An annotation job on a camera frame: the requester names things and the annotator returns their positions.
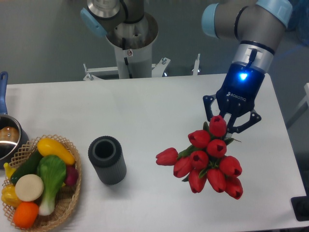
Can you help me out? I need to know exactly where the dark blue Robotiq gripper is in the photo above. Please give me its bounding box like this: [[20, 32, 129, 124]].
[[202, 63, 265, 138]]

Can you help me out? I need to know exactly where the red tulip bouquet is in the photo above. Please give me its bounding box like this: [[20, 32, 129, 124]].
[[156, 116, 243, 200]]

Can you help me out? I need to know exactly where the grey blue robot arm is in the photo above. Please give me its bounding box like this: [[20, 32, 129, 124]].
[[80, 0, 293, 137]]

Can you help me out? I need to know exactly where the dark grey ribbed vase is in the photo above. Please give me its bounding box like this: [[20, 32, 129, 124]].
[[88, 136, 126, 185]]

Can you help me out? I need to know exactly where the white furniture edge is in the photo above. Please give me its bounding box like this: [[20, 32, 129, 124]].
[[285, 82, 309, 129]]

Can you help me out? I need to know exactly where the blue plastic bag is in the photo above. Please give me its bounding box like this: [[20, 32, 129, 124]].
[[287, 0, 309, 46]]

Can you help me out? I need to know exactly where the black device at table edge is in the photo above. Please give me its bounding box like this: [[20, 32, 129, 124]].
[[291, 196, 309, 221]]

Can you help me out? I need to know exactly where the purple red radish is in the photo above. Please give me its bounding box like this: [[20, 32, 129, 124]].
[[64, 166, 79, 186]]

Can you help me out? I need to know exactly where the woven wicker basket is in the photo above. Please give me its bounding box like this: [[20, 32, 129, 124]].
[[2, 135, 82, 232]]

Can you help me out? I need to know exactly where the yellow squash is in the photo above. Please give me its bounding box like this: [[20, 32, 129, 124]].
[[37, 138, 75, 165]]

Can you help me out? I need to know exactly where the green bok choy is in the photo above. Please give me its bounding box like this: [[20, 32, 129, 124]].
[[37, 155, 66, 216]]

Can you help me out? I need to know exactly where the dark green cucumber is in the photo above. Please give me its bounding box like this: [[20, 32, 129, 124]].
[[10, 150, 43, 185]]

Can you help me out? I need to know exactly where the beige round bun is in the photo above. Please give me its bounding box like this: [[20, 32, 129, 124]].
[[15, 174, 44, 202]]

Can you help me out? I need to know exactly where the yellow banana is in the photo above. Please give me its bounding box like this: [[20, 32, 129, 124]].
[[3, 162, 16, 179]]

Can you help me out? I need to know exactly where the orange fruit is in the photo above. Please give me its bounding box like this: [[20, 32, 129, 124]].
[[13, 202, 39, 229]]

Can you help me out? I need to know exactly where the yellow bell pepper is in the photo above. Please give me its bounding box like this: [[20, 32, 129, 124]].
[[1, 184, 22, 207]]

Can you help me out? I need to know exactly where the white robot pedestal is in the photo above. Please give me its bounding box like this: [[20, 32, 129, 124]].
[[83, 13, 201, 82]]

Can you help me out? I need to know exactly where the blue handled saucepan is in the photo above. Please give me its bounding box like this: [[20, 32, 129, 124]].
[[0, 71, 28, 170]]

